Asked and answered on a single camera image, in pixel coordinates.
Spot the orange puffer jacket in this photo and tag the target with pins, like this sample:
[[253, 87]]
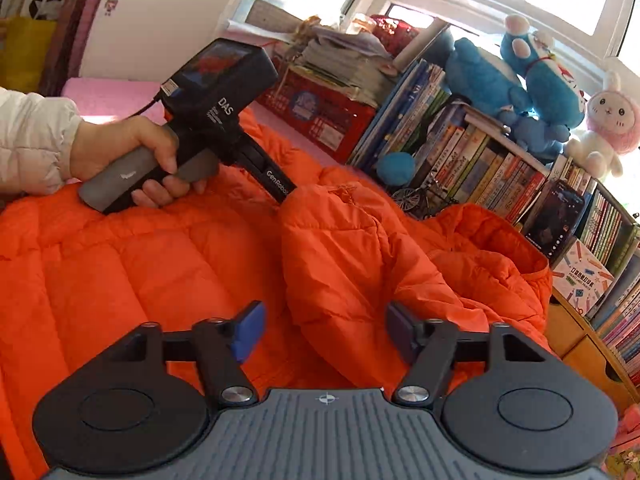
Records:
[[125, 270]]

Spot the row of tall blue books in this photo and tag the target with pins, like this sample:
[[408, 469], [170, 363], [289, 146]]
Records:
[[400, 110]]

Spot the brown wooden board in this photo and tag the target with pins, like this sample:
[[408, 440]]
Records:
[[75, 20]]

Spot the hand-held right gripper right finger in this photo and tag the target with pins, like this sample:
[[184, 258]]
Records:
[[400, 332]]

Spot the white pencil print box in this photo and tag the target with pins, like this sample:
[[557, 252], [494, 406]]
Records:
[[582, 275]]

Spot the stack of papers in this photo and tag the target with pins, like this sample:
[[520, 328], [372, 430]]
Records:
[[340, 60]]

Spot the miniature bicycle model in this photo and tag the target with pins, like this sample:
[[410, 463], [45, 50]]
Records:
[[410, 200]]

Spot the small blue plush toy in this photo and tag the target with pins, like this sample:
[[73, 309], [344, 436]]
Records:
[[537, 135]]

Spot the white rolled poster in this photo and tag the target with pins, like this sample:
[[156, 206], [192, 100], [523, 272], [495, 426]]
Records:
[[420, 47]]

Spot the red plastic basket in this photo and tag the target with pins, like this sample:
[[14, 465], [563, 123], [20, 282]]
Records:
[[395, 32]]

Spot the person's left hand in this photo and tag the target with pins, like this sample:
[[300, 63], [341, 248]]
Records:
[[115, 142]]

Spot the row of colourful picture books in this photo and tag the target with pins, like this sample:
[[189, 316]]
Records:
[[480, 160]]

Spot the black smartphone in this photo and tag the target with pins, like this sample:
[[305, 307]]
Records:
[[552, 220]]

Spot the row of pastel spined books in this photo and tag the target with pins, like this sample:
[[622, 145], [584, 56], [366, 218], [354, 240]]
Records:
[[625, 320]]

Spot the white grid board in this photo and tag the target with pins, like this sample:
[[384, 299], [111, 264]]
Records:
[[275, 16]]

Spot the round blue plush ball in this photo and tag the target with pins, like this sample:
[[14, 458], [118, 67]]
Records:
[[395, 167]]

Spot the wooden drawer organizer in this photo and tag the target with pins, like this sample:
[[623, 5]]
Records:
[[575, 345]]

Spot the red plastic crate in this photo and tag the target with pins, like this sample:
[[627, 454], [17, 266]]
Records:
[[320, 115]]

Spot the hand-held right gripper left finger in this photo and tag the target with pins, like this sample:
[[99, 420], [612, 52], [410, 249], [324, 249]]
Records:
[[247, 330]]

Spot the person's left forearm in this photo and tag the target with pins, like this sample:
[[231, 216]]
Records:
[[35, 140]]

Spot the blue plush toy white paws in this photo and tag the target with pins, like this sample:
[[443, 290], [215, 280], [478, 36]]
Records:
[[550, 75]]

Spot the yellow bag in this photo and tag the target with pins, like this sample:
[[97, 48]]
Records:
[[25, 55]]

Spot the pink white bunny plush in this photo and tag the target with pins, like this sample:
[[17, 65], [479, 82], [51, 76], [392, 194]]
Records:
[[610, 120]]

